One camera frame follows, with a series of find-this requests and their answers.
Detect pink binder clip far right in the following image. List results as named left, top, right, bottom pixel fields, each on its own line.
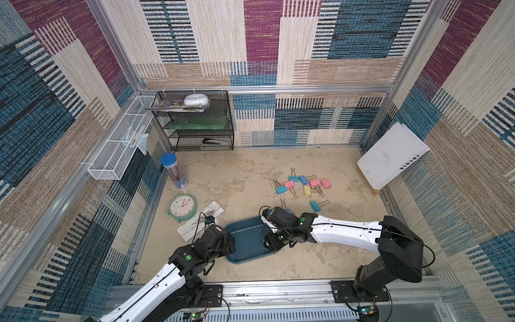
left=321, top=178, right=331, bottom=189

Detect blue binder clip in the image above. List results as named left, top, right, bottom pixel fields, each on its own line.
left=280, top=198, right=292, bottom=213
left=299, top=174, right=317, bottom=185

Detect pink binder clip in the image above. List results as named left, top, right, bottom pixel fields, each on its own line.
left=284, top=180, right=299, bottom=199
left=321, top=178, right=331, bottom=189
left=309, top=178, right=325, bottom=197

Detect green round wall clock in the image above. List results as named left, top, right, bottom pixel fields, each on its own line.
left=166, top=194, right=197, bottom=223

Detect pink binder clip left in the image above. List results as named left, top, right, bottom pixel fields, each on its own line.
left=284, top=180, right=299, bottom=199

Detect teal plastic storage box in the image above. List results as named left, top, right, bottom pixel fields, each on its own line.
left=225, top=217, right=273, bottom=264

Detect white round tape dispenser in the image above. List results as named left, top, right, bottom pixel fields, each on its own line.
left=184, top=93, right=209, bottom=107

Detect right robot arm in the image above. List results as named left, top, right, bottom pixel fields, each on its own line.
left=260, top=207, right=426, bottom=301

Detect blue lid pencil tube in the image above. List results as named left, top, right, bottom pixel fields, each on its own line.
left=160, top=153, right=187, bottom=189

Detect magazines on top shelf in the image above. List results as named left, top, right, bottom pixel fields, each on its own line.
left=145, top=100, right=211, bottom=113

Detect black stapler on shelf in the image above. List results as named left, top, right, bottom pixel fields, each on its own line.
left=202, top=138, right=230, bottom=146

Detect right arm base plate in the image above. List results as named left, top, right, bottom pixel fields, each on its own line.
left=329, top=280, right=390, bottom=303

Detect ruler set white package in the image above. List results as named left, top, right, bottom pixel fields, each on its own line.
left=177, top=201, right=224, bottom=242

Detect teal binder clip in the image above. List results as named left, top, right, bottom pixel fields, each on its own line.
left=272, top=179, right=288, bottom=195
left=309, top=200, right=331, bottom=213
left=288, top=167, right=300, bottom=182

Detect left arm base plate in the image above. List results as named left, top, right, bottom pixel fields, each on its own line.
left=188, top=284, right=223, bottom=308

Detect black wire shelf rack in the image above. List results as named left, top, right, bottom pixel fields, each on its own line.
left=150, top=90, right=235, bottom=152

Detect white wire wall basket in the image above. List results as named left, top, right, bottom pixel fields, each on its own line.
left=88, top=95, right=154, bottom=181

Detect pink binder clip middle far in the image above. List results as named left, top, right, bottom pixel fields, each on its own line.
left=309, top=178, right=325, bottom=197

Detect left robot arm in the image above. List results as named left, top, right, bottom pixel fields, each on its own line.
left=98, top=224, right=236, bottom=321

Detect white item in basket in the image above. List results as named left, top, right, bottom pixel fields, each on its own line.
left=127, top=129, right=149, bottom=155

